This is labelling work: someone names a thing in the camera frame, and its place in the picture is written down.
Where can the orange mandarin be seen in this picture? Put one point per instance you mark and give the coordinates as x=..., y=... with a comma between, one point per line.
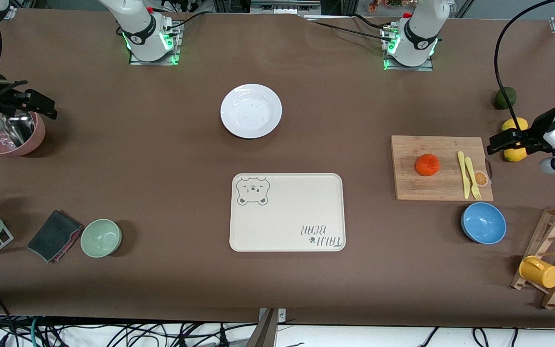
x=427, y=165

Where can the white round plate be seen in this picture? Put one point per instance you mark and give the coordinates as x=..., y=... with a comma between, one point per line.
x=251, y=111

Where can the yellow lemon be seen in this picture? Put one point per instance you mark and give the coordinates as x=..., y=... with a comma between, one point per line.
x=514, y=124

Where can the pink bowl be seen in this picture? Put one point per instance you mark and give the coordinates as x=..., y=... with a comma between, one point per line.
x=36, y=137

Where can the metal scoop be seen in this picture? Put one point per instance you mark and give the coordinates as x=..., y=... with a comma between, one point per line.
x=19, y=130

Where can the clear ice cubes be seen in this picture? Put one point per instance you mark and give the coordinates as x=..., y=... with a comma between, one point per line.
x=2, y=140

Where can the green lime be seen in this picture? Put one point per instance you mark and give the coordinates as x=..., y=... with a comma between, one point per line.
x=505, y=98

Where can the orange slice toy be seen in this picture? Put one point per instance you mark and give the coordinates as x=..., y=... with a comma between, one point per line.
x=481, y=179

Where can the yellow plastic fork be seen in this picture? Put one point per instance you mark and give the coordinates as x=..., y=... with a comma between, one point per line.
x=472, y=178

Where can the yellow plastic knife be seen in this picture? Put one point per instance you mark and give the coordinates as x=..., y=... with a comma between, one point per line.
x=464, y=178

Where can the blue bowl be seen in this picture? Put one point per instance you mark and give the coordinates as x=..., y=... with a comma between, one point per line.
x=483, y=223

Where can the wooden cutting board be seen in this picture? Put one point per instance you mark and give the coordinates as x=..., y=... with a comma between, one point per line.
x=417, y=188

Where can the dark grey folded cloth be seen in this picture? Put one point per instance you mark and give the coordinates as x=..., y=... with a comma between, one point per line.
x=53, y=236

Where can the yellow mug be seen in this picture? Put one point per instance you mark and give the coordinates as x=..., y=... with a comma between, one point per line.
x=540, y=273

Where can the pale green bowl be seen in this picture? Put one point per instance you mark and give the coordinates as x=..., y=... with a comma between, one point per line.
x=101, y=238

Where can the cream tray with bear print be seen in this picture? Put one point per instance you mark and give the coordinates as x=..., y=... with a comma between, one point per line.
x=287, y=212

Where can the grey metal equipment box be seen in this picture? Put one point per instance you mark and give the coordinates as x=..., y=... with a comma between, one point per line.
x=284, y=6

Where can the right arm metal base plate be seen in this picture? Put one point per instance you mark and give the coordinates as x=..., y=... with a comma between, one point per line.
x=154, y=62

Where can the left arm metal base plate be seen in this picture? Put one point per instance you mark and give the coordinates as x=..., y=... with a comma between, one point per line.
x=410, y=68

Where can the metal table edge bracket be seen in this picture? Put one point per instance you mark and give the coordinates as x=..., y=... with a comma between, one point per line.
x=270, y=330

